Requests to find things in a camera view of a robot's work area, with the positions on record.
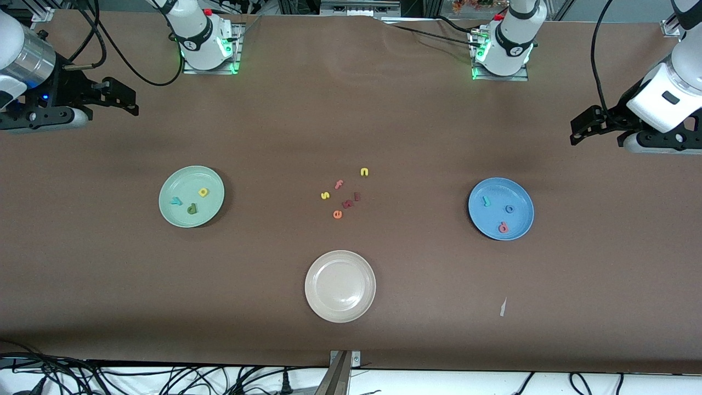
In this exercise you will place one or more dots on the pink letter d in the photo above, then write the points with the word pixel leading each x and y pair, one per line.
pixel 503 227

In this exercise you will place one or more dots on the white tape scrap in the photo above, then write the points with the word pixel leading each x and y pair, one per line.
pixel 503 307

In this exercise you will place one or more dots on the aluminium corner bracket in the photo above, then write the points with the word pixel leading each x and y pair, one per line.
pixel 44 14

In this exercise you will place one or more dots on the orange flowers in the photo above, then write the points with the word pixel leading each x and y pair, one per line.
pixel 471 5

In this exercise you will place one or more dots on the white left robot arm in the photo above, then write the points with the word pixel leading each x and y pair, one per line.
pixel 513 38

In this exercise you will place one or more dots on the blue plate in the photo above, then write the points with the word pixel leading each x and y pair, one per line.
pixel 521 192

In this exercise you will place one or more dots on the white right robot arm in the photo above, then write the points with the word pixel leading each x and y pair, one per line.
pixel 194 33

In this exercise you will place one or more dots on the beige plate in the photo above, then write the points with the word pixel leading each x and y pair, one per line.
pixel 340 286

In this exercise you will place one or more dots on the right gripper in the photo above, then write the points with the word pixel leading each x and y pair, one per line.
pixel 67 89

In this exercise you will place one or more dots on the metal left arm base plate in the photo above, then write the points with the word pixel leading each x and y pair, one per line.
pixel 521 77

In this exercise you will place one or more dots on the grey metal box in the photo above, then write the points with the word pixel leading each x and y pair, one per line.
pixel 359 6

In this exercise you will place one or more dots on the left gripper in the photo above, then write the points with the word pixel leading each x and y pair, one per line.
pixel 612 116

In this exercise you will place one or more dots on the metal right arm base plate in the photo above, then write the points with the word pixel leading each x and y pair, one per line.
pixel 236 63

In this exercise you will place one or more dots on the aluminium frame rail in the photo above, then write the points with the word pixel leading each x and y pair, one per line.
pixel 668 27

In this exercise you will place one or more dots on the light green plate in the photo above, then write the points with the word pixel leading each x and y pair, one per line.
pixel 181 184

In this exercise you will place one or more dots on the black power plug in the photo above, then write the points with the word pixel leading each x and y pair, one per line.
pixel 286 381

